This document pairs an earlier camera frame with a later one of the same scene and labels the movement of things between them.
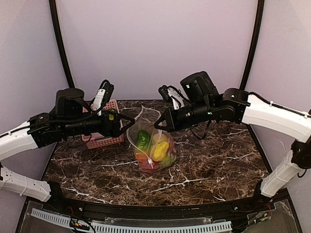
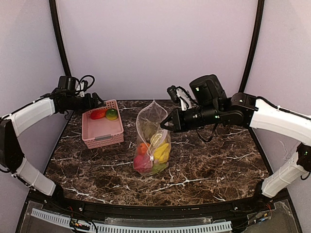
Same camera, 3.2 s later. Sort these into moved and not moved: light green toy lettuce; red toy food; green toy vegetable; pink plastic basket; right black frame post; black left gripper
Moved: red toy food; green toy vegetable; light green toy lettuce; black left gripper
Not moved: right black frame post; pink plastic basket
